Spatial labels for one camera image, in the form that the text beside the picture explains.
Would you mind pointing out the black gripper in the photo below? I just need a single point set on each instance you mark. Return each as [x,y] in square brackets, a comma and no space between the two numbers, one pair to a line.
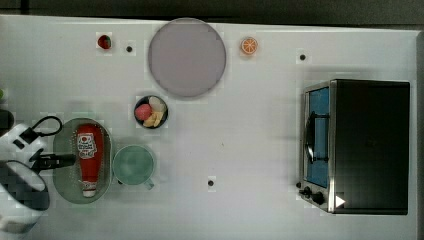
[42,161]

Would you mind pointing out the red ketchup bottle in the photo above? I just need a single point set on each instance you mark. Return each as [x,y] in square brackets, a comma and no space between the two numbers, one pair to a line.
[90,148]

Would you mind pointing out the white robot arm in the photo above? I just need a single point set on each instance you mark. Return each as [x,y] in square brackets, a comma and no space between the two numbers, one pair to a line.
[24,193]

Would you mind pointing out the green oval strainer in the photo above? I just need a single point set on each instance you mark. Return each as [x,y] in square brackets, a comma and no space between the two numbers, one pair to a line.
[67,180]

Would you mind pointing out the black round pot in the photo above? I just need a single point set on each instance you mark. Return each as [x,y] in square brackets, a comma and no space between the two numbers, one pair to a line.
[6,120]

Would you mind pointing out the green mug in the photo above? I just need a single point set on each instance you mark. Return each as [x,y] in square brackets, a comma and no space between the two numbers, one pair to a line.
[134,165]

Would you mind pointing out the dark bowl of toy food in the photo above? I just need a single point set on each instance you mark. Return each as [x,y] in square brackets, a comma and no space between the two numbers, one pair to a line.
[151,112]

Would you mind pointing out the lilac round plate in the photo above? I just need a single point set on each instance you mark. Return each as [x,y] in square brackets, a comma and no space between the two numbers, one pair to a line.
[187,57]

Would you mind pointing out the orange slice toy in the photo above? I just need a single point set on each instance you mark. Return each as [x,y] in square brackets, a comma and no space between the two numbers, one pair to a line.
[249,46]

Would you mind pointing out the silver black toaster oven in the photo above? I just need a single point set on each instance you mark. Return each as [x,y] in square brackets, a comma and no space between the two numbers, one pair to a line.
[356,146]

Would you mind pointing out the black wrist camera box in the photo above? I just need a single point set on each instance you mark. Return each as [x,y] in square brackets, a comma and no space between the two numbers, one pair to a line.
[29,135]

